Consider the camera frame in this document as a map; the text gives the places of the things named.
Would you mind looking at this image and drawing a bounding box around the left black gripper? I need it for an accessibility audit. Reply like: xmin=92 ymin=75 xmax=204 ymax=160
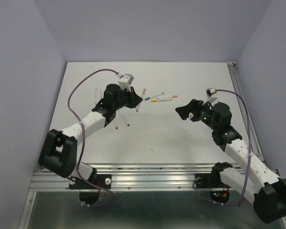
xmin=113 ymin=85 xmax=142 ymax=111

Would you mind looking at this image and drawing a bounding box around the peach capped marker pen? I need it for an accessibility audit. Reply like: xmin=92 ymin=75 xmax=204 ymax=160
xmin=135 ymin=88 xmax=146 ymax=112

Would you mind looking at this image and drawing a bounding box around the yellow capped marker pen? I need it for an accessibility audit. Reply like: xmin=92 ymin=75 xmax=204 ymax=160
xmin=151 ymin=98 xmax=173 ymax=103

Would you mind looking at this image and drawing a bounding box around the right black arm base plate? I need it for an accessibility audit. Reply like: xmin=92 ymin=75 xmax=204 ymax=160
xmin=192 ymin=172 xmax=238 ymax=189

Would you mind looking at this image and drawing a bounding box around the green capped marker pen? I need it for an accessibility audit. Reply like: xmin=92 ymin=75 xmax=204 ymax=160
xmin=145 ymin=92 xmax=164 ymax=101

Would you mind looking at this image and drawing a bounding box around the pink capped marker pen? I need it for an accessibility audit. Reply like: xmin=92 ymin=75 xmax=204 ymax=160
xmin=157 ymin=95 xmax=178 ymax=100

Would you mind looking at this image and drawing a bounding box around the grey capped marker pen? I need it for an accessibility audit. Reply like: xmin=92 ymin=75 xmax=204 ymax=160
xmin=94 ymin=88 xmax=98 ymax=104

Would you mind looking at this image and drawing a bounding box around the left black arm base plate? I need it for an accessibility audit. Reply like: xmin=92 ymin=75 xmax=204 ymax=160
xmin=68 ymin=174 xmax=112 ymax=190

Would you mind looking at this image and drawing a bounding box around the blue capped marker pen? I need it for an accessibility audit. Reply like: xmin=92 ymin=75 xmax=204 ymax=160
xmin=120 ymin=114 xmax=130 ymax=126

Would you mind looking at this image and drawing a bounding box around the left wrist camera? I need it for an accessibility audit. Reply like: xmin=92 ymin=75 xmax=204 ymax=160
xmin=117 ymin=73 xmax=134 ymax=91

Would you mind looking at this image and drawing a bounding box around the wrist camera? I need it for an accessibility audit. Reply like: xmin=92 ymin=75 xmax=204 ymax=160
xmin=206 ymin=88 xmax=216 ymax=98
xmin=117 ymin=73 xmax=134 ymax=91

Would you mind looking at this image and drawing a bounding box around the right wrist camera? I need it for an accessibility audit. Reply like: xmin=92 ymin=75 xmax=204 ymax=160
xmin=206 ymin=88 xmax=216 ymax=98

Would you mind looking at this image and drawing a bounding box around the aluminium front rail frame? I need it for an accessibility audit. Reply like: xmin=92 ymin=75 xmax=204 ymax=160
xmin=18 ymin=163 xmax=286 ymax=229

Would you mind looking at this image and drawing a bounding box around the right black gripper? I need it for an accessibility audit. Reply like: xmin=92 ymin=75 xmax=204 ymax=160
xmin=174 ymin=99 xmax=218 ymax=131

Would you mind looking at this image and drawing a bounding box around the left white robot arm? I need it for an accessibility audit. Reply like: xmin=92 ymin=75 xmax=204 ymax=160
xmin=38 ymin=84 xmax=143 ymax=188

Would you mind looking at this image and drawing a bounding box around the red capped marker pen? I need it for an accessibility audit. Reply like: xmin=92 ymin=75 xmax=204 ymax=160
xmin=113 ymin=120 xmax=119 ymax=130

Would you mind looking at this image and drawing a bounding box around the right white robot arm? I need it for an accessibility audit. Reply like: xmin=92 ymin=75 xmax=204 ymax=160
xmin=176 ymin=99 xmax=286 ymax=223

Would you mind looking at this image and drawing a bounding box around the aluminium right side rail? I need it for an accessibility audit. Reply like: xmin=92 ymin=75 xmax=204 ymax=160
xmin=227 ymin=62 xmax=266 ymax=164

